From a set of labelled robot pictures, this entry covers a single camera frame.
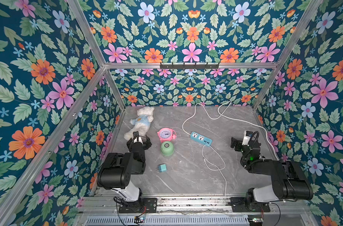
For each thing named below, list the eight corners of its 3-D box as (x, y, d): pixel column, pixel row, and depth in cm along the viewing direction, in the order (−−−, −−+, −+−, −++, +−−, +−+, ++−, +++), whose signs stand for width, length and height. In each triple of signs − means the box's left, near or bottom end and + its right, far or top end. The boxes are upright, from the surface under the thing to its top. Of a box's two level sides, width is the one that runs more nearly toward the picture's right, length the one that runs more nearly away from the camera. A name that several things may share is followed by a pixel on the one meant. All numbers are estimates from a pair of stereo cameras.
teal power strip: (189, 137, 102) (189, 135, 100) (191, 132, 105) (191, 131, 103) (210, 146, 98) (211, 144, 96) (212, 141, 100) (213, 139, 98)
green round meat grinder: (162, 158, 93) (160, 150, 84) (163, 149, 97) (161, 141, 88) (174, 158, 93) (173, 150, 84) (174, 149, 97) (173, 141, 88)
